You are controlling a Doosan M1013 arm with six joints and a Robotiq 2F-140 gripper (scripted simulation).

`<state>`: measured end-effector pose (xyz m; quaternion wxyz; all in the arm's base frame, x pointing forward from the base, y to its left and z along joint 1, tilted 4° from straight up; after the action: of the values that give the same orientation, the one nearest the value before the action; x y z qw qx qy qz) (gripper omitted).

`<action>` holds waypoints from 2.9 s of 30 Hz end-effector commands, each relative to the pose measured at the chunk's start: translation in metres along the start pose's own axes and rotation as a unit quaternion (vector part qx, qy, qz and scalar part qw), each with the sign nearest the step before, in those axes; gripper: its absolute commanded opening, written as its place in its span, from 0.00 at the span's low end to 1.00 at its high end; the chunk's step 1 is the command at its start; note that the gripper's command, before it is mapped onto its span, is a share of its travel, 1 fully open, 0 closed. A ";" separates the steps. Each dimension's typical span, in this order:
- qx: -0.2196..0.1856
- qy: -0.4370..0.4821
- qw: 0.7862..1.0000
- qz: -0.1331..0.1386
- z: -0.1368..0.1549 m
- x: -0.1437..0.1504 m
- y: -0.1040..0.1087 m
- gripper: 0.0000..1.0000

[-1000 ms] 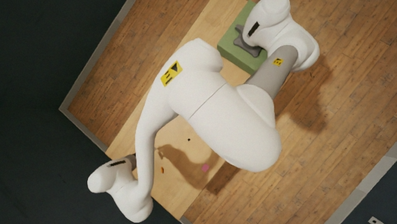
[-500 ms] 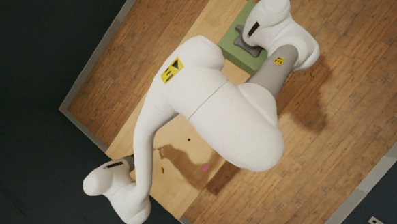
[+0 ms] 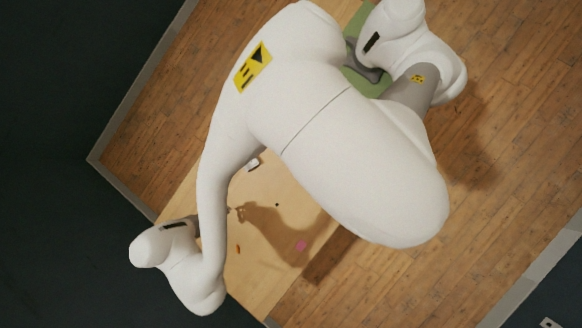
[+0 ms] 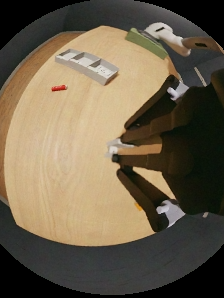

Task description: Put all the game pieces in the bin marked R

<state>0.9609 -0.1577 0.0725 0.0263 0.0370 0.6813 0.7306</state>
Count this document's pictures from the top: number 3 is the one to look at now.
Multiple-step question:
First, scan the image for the pink flat block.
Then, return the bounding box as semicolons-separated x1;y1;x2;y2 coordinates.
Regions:
295;239;307;252

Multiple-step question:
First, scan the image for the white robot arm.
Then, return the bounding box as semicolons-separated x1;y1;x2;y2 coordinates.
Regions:
129;0;467;316

